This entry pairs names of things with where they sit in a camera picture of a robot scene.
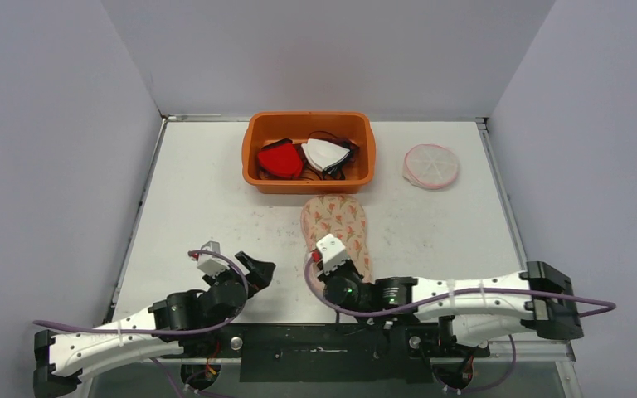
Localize floral padded bra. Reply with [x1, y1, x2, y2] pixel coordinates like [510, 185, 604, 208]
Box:
[299, 194, 374, 282]

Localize red bra black straps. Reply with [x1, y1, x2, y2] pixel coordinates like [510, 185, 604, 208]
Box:
[256, 138, 304, 181]

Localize orange plastic tub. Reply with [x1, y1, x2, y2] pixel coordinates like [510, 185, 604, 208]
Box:
[241, 111, 377, 195]

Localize white bra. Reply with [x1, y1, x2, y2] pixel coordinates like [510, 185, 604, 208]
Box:
[300, 138, 352, 172]

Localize white mesh laundry bag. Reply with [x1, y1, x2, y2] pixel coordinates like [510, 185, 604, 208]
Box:
[402, 143, 460, 190]

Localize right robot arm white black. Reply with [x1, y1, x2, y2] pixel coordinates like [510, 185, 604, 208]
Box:
[317, 260, 584, 356]

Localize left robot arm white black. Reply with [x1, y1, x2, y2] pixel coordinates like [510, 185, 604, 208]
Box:
[32, 247, 276, 397]

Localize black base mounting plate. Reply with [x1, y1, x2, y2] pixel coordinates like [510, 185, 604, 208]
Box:
[167, 323, 490, 384]

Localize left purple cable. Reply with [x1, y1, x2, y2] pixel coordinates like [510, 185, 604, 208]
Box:
[32, 250, 250, 398]

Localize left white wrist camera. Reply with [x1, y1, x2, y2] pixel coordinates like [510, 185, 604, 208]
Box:
[196, 240, 230, 278]

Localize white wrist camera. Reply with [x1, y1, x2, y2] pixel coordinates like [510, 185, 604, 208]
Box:
[196, 240, 230, 278]
[314, 234, 351, 275]

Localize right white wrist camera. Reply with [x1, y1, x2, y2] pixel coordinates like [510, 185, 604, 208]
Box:
[314, 234, 351, 275]

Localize aluminium front rail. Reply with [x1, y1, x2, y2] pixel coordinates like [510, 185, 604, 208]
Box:
[82, 323, 575, 364]

